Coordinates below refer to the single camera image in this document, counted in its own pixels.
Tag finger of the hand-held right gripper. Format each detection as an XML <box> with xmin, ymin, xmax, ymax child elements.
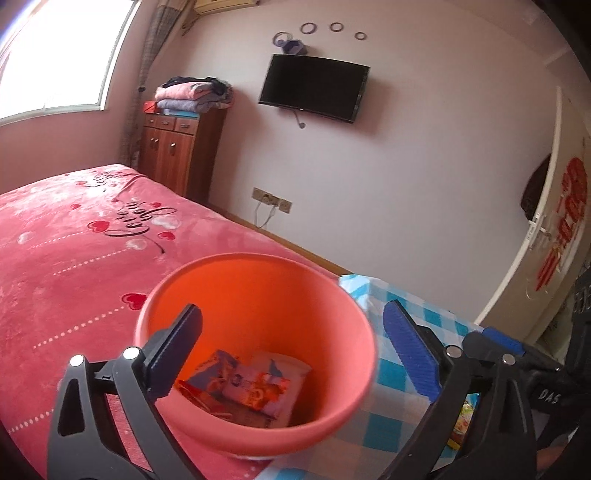
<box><xmin>462</xmin><ymin>327</ymin><xmax>566</xmax><ymax>372</ymax></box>

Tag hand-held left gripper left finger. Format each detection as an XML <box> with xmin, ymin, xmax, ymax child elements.
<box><xmin>46</xmin><ymin>304</ymin><xmax>204</xmax><ymax>480</ymax></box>

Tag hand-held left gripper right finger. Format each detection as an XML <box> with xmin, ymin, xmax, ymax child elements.
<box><xmin>382</xmin><ymin>299</ymin><xmax>539</xmax><ymax>480</ymax></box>

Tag snack packets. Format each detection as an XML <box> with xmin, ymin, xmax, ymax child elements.
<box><xmin>178</xmin><ymin>349</ymin><xmax>259</xmax><ymax>416</ymax></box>

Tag orange snack packet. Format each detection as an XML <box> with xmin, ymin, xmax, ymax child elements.
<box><xmin>240</xmin><ymin>374</ymin><xmax>291</xmax><ymax>416</ymax></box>

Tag orange plastic bucket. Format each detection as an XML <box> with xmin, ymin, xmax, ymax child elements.
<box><xmin>133</xmin><ymin>253</ymin><xmax>379</xmax><ymax>460</ymax></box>

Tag white feather print packet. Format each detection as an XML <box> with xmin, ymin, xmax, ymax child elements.
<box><xmin>249</xmin><ymin>352</ymin><xmax>312</xmax><ymax>421</ymax></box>

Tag cream door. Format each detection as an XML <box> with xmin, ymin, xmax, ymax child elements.
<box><xmin>475</xmin><ymin>85</ymin><xmax>591</xmax><ymax>352</ymax></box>

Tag blue white checked tablecloth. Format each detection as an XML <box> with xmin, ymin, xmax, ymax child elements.
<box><xmin>263</xmin><ymin>273</ymin><xmax>490</xmax><ymax>480</ymax></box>

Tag colourful snack packet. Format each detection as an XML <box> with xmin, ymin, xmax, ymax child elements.
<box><xmin>447</xmin><ymin>399</ymin><xmax>476</xmax><ymax>450</ymax></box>

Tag pink printed blanket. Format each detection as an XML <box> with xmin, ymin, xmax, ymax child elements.
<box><xmin>0</xmin><ymin>162</ymin><xmax>352</xmax><ymax>480</ymax></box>

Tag dark hanging bag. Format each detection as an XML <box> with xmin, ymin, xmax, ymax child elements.
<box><xmin>520</xmin><ymin>152</ymin><xmax>552</xmax><ymax>222</ymax></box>

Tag red door decoration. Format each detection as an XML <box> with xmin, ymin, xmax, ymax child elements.
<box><xmin>536</xmin><ymin>157</ymin><xmax>589</xmax><ymax>292</ymax></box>

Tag brown wooden cabinet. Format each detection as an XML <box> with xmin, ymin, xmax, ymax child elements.
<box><xmin>139</xmin><ymin>107</ymin><xmax>228</xmax><ymax>203</ymax></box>

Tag pile of folded clothes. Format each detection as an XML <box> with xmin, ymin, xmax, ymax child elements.
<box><xmin>154</xmin><ymin>76</ymin><xmax>234</xmax><ymax>114</ymax></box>

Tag checked curtain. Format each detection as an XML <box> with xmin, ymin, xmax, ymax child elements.
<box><xmin>119</xmin><ymin>0</ymin><xmax>195</xmax><ymax>169</ymax></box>

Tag bright window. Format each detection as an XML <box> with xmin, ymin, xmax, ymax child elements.
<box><xmin>0</xmin><ymin>0</ymin><xmax>139</xmax><ymax>125</ymax></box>

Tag beige air conditioner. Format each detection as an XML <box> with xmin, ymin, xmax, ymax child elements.
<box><xmin>193</xmin><ymin>0</ymin><xmax>259</xmax><ymax>14</ymax></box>

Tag door handle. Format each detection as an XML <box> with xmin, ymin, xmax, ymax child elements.
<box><xmin>526</xmin><ymin>215</ymin><xmax>555</xmax><ymax>252</ymax></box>

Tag white charger cable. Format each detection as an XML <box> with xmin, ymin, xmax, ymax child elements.
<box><xmin>254</xmin><ymin>202</ymin><xmax>278</xmax><ymax>229</ymax></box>

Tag black wall television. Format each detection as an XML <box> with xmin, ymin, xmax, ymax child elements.
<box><xmin>259</xmin><ymin>54</ymin><xmax>371</xmax><ymax>124</ymax></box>

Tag purple wall decoration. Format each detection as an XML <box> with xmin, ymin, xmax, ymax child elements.
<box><xmin>273</xmin><ymin>31</ymin><xmax>308</xmax><ymax>55</ymax></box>

